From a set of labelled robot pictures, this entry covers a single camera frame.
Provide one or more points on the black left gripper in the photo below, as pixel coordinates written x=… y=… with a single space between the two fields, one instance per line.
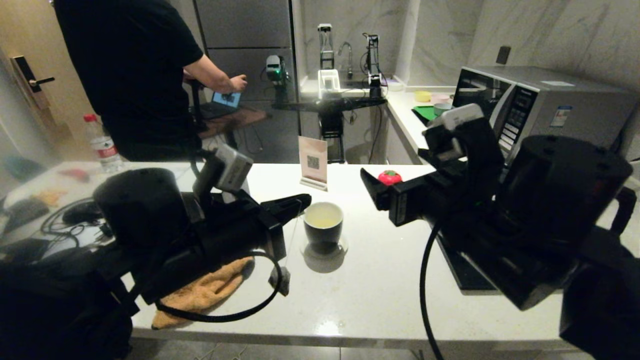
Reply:
x=240 y=220

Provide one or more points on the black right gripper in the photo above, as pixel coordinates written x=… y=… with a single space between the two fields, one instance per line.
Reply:
x=425 y=200

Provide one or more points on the white tea bag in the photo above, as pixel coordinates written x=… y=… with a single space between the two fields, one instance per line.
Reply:
x=280 y=282

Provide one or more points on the water bottle red cap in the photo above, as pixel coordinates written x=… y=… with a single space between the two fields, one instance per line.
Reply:
x=104 y=147

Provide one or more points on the black electric kettle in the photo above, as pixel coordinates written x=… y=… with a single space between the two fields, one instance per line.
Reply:
x=629 y=210

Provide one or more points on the background robot arm black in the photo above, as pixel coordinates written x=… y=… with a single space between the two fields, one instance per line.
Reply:
x=373 y=65

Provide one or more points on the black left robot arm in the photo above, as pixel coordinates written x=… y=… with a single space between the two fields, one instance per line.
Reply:
x=135 y=210

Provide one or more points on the background robot arm green light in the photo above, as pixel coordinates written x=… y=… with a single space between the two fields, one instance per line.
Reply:
x=274 y=69

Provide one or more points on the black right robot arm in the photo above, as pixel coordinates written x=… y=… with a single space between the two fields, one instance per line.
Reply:
x=550 y=200

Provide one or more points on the red tomato toy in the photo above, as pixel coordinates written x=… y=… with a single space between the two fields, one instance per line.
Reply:
x=390 y=176

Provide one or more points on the black mug white inside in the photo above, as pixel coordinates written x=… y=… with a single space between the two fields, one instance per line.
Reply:
x=322 y=237

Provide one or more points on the QR code sign stand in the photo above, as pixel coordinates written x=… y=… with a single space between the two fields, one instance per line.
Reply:
x=312 y=160

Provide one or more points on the black background robot stand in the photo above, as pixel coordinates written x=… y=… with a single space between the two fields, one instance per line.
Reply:
x=330 y=125

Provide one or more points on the green tray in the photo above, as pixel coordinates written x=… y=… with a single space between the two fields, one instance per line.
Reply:
x=422 y=112

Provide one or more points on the wooden side table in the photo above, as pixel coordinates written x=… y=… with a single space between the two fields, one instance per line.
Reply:
x=240 y=120

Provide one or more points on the yellow bowl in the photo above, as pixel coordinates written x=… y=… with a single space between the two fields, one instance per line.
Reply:
x=423 y=96

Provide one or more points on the pale green bowl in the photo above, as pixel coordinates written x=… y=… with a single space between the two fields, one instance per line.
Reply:
x=441 y=106

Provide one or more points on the pink bowl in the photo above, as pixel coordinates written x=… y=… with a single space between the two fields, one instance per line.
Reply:
x=440 y=98

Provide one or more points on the orange microfiber cloth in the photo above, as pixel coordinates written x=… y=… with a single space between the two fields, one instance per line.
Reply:
x=210 y=290

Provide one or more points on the white basket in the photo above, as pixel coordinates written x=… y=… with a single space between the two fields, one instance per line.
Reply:
x=320 y=84

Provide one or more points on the black serving tray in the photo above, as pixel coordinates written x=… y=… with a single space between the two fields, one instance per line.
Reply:
x=465 y=272

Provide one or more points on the laptop with blue screen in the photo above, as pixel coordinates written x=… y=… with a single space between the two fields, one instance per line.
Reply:
x=227 y=100

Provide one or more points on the metal faucet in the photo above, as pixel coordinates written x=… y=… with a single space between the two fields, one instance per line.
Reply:
x=349 y=62

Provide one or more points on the grey refrigerator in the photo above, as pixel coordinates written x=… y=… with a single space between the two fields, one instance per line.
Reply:
x=250 y=30

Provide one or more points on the silver microwave oven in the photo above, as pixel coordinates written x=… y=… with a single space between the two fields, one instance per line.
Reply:
x=560 y=100

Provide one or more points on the person in black shirt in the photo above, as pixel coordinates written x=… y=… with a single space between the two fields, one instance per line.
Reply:
x=130 y=75

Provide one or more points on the black computer mouse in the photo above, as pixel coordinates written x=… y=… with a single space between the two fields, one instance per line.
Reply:
x=80 y=212

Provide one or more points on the red chili toy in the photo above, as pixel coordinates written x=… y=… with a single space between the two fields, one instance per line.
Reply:
x=75 y=175

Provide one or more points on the orange toy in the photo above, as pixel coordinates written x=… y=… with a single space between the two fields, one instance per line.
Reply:
x=52 y=197

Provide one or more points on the teal object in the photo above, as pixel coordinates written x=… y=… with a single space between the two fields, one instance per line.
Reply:
x=24 y=169

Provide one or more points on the dark grey object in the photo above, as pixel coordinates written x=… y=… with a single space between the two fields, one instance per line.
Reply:
x=20 y=214

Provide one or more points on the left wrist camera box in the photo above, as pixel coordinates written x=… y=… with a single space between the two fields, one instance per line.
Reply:
x=235 y=167

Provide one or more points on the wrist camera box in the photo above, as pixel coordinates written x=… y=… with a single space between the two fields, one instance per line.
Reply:
x=455 y=120
x=235 y=167

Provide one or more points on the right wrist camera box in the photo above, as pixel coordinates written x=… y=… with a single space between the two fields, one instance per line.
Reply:
x=455 y=120

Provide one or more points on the dark wall socket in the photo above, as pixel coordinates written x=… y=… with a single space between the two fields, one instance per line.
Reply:
x=504 y=55

